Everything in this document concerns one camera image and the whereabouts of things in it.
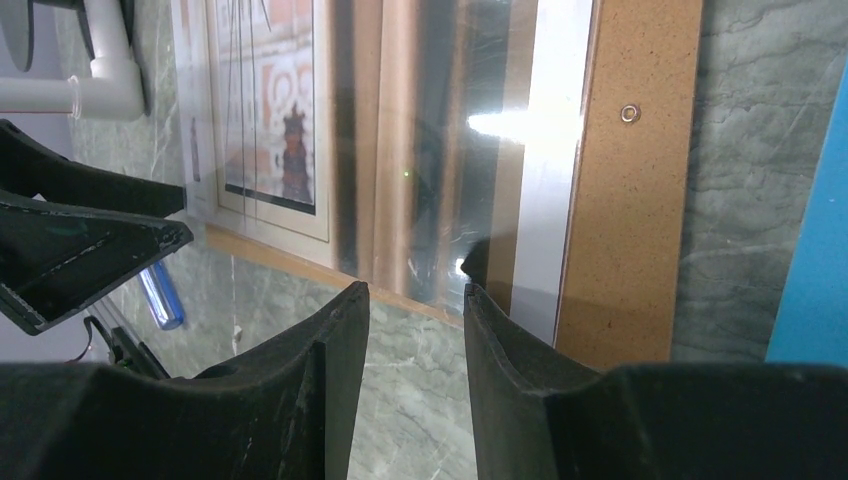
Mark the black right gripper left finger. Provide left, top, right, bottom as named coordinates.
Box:
left=1, top=281, right=370, bottom=479

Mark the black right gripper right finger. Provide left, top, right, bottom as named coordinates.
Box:
left=464, top=284, right=847, bottom=479

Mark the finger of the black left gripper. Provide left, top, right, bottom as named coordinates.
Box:
left=1, top=192, right=194, bottom=336
left=1, top=119, right=185, bottom=218

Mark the blue handled screwdriver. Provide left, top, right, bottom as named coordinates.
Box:
left=137, top=262, right=185, bottom=331

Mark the printed plant photo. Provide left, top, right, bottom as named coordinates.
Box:
left=171, top=1, right=337, bottom=267

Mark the blue picture frame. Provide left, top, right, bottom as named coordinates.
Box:
left=766, top=76, right=847, bottom=368

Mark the clear glass pane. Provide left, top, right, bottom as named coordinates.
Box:
left=198, top=1, right=597, bottom=342

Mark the white PVC pipe stand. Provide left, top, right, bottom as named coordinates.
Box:
left=0, top=0, right=147, bottom=122

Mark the brown frame backing board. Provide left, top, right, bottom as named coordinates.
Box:
left=205, top=0, right=705, bottom=370

